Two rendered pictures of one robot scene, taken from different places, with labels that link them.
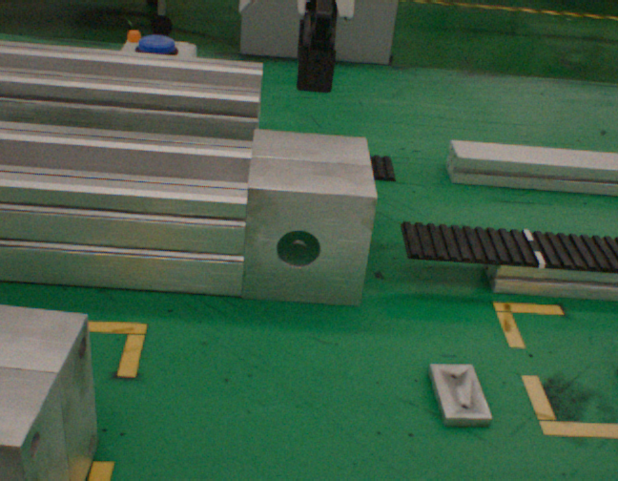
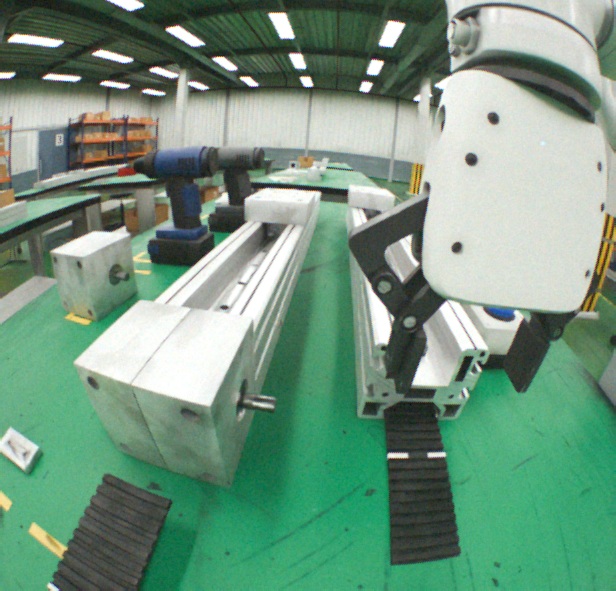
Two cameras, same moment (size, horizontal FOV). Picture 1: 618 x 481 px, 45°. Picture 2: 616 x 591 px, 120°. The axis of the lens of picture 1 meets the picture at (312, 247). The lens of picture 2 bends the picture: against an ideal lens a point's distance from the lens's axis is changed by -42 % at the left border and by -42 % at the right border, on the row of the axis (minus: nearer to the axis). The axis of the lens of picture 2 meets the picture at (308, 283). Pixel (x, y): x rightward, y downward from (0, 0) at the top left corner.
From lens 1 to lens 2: 0.64 m
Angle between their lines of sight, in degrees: 84
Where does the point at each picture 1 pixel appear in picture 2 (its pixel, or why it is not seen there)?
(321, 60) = (395, 336)
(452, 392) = (17, 441)
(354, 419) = (43, 398)
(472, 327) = (60, 514)
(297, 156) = (176, 332)
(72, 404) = (74, 277)
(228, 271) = not seen: hidden behind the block
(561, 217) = not seen: outside the picture
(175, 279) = not seen: hidden behind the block
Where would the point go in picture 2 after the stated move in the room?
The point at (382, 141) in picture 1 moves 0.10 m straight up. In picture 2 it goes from (508, 539) to (596, 465)
